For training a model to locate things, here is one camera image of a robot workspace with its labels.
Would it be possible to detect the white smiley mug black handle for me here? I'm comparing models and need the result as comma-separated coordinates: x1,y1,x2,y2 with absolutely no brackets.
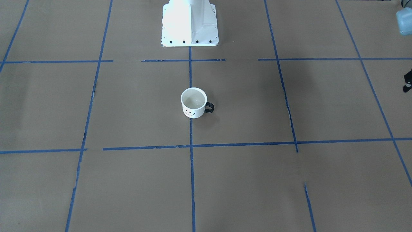
180,88,214,119

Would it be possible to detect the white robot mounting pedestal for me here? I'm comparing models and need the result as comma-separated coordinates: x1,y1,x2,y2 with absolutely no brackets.
161,0,219,47

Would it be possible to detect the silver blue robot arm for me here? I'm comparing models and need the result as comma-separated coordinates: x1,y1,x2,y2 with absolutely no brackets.
396,7,412,93

